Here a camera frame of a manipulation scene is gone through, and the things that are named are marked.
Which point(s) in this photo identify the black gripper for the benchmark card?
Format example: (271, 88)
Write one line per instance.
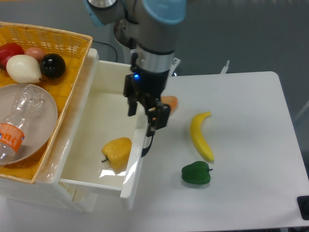
(146, 87)

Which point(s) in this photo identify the yellow bell pepper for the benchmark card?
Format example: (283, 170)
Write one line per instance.
(117, 152)

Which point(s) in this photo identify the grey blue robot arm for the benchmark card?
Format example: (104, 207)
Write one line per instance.
(156, 29)

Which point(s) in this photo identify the open white upper drawer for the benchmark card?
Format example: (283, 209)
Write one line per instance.
(105, 118)

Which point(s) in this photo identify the green bell pepper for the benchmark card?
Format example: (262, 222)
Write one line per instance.
(197, 173)

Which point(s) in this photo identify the yellow banana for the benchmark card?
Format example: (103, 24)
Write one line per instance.
(197, 136)

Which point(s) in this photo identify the yellow wicker basket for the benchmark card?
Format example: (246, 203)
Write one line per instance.
(74, 48)

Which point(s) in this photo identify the black round fruit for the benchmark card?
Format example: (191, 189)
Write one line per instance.
(52, 66)

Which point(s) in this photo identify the pink peach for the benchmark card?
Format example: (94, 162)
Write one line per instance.
(35, 52)

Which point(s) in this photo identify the white pear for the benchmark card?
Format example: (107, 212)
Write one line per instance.
(24, 69)

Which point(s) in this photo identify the clear plastic bottle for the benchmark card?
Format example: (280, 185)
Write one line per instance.
(27, 103)

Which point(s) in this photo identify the red apple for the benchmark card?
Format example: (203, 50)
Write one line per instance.
(7, 51)

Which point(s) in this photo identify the black object at table edge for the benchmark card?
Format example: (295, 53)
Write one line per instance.
(303, 204)

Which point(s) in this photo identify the black drawer handle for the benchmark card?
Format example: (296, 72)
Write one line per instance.
(146, 149)

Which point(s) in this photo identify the white table bracket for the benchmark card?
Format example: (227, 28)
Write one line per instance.
(174, 65)

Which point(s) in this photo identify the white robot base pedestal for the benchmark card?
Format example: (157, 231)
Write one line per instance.
(126, 33)

